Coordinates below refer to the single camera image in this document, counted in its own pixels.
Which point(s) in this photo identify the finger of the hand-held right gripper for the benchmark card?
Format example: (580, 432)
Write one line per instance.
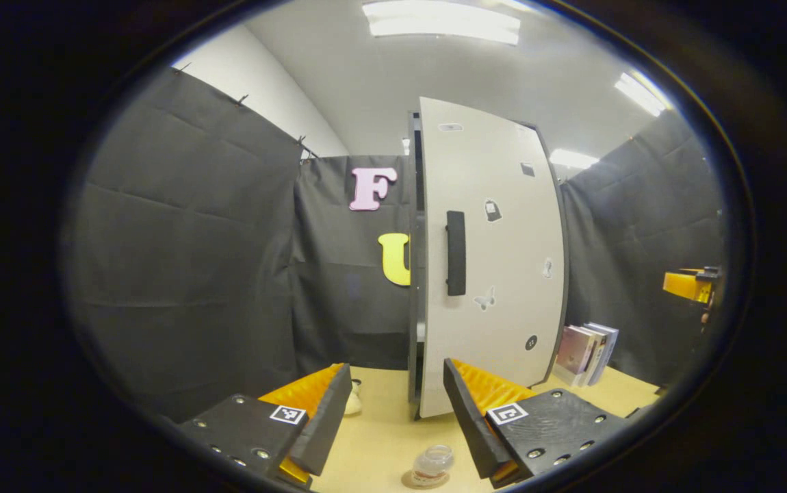
(688, 286)

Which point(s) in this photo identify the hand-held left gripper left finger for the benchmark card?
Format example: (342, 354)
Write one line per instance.
(325, 424)

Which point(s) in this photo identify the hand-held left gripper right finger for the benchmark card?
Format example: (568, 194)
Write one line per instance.
(469, 424)

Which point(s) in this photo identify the clear plastic bottle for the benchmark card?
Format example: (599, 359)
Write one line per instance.
(432, 462)

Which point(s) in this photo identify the round brown coaster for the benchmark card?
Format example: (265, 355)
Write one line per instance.
(408, 481)

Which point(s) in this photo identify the grey cabinet door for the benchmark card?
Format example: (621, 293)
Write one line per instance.
(503, 342)

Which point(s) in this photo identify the ceiling light behind cabinet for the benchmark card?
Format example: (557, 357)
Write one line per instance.
(573, 159)

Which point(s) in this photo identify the cream plush toy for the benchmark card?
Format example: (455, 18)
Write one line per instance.
(354, 400)

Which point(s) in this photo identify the blue-grey book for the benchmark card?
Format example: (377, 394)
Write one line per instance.
(611, 339)

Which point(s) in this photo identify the white book with dark spine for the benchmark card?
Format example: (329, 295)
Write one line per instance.
(599, 352)

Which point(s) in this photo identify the long ceiling light strip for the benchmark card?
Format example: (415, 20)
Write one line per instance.
(642, 92)

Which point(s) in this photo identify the black backdrop cloth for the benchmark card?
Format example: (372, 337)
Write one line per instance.
(195, 239)

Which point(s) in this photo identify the large ceiling light panel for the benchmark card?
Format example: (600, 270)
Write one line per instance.
(441, 22)

